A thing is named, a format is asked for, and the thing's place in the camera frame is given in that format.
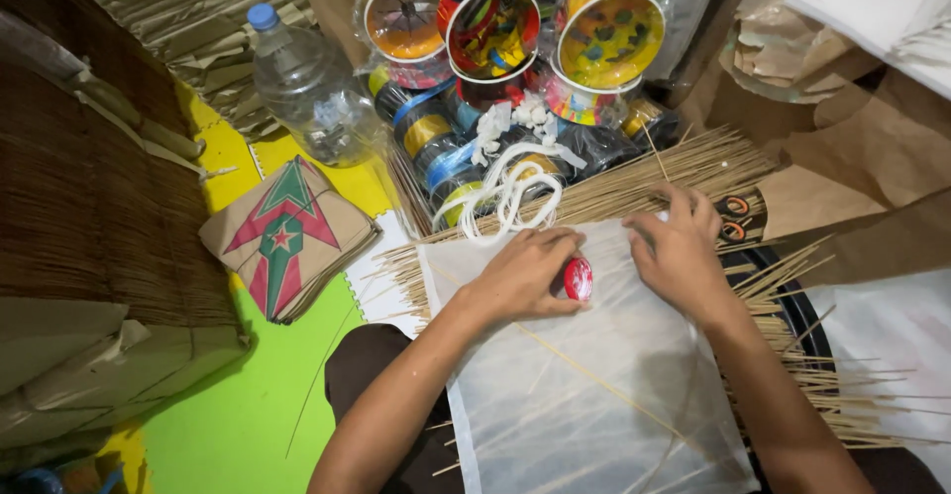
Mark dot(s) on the white paper sheet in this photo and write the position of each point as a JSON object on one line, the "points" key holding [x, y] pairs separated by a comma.
{"points": [[899, 330]]}

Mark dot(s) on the heap of folded khaki paper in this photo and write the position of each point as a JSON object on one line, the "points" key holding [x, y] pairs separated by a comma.
{"points": [[193, 18]]}

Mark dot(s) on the brown bundle of thin sticks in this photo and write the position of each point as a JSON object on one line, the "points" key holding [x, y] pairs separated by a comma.
{"points": [[96, 197]]}

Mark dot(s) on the loose thin bamboo stick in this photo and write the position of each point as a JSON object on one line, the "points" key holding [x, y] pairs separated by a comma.
{"points": [[319, 379]]}

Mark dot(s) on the thin bamboo kite spine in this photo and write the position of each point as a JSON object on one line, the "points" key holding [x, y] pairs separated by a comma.
{"points": [[587, 371]]}

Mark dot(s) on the person's left hand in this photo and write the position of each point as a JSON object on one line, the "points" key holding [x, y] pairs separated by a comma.
{"points": [[520, 278]]}

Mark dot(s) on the green foam floor mat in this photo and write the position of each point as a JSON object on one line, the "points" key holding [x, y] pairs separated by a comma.
{"points": [[238, 420]]}

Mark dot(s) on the pile of bamboo sticks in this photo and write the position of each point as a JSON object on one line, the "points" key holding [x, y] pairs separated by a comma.
{"points": [[617, 182]]}

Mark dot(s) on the heap of bagged thread reels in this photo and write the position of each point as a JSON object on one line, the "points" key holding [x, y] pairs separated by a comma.
{"points": [[431, 133]]}

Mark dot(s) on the small red round lid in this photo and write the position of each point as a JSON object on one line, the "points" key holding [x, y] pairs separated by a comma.
{"points": [[578, 279]]}

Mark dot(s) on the black round tray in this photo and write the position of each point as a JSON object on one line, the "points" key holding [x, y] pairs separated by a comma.
{"points": [[799, 315]]}

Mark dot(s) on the stack of printed paper kites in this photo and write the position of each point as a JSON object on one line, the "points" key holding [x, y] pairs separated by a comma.
{"points": [[286, 241]]}

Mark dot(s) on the clear plastic water bottle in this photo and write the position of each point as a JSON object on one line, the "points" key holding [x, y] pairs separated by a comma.
{"points": [[312, 93]]}

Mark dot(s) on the heap of brown paper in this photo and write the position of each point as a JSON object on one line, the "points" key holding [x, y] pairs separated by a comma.
{"points": [[839, 145]]}

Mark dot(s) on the white foam floor mat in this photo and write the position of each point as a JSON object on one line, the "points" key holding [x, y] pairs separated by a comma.
{"points": [[379, 271]]}

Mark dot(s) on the white translucent kite paper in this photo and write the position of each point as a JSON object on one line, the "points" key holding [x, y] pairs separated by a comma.
{"points": [[594, 397]]}

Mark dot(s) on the person's dark brown shorts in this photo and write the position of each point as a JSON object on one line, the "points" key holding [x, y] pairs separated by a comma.
{"points": [[371, 375]]}

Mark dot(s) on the person's right hand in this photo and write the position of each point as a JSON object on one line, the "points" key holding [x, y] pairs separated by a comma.
{"points": [[680, 256]]}

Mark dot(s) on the stack of white paper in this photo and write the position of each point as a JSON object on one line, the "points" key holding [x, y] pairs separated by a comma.
{"points": [[884, 11]]}

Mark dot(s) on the yellow foam floor mat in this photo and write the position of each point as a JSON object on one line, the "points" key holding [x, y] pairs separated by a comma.
{"points": [[227, 152]]}

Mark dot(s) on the paper wrapped bundles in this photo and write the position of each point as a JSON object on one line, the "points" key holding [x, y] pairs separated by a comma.
{"points": [[96, 375]]}

